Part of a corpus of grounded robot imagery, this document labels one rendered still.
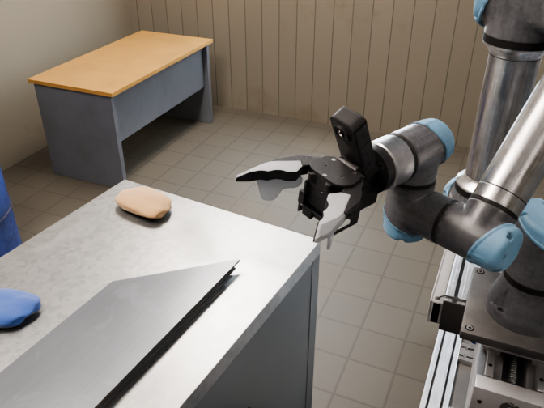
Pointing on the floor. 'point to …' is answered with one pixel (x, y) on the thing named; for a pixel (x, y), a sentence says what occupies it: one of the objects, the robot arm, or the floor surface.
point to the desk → (120, 99)
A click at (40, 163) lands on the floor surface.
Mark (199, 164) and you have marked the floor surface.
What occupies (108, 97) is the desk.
